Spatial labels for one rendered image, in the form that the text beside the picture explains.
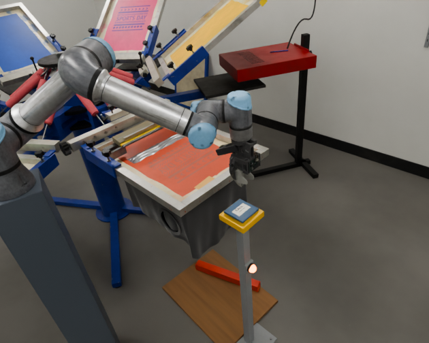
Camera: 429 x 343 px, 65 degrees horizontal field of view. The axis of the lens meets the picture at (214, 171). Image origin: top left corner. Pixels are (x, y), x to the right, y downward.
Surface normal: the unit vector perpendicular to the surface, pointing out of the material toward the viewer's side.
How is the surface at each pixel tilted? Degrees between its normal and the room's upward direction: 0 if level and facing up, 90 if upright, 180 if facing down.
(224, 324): 0
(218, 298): 0
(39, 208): 90
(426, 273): 0
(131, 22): 32
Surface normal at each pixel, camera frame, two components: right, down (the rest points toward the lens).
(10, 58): 0.30, -0.51
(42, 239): 0.47, 0.47
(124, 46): -0.21, -0.39
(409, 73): -0.69, 0.46
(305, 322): -0.09, -0.82
